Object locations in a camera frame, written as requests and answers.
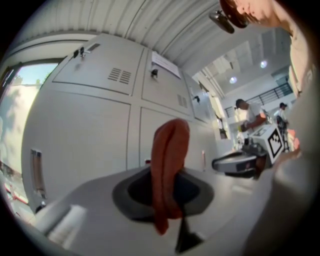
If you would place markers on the black framed glass window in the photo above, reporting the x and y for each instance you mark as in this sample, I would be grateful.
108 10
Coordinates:
25 100

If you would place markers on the red-brown wiping cloth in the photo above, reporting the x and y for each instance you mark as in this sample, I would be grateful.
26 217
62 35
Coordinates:
170 155

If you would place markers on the round ceiling light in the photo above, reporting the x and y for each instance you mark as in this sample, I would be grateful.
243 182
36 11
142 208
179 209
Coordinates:
233 80
263 64

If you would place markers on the person's beige shirt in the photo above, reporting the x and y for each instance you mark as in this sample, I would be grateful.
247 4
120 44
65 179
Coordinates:
302 62

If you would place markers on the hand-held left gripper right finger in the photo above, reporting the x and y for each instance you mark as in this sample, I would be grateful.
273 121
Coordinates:
225 212

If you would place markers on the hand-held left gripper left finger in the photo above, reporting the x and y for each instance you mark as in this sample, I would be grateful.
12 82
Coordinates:
105 225

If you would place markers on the grey metal locker cabinet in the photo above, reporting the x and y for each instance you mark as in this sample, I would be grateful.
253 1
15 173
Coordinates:
82 130

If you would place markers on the white paper sheet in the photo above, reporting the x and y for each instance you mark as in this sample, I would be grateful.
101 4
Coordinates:
165 63

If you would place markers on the person's face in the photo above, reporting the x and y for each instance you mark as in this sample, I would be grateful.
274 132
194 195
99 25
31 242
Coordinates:
260 12

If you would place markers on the black metal balcony railing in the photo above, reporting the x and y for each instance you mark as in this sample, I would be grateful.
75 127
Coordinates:
280 91

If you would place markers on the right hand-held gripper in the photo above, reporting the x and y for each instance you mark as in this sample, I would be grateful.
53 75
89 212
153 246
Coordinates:
275 142

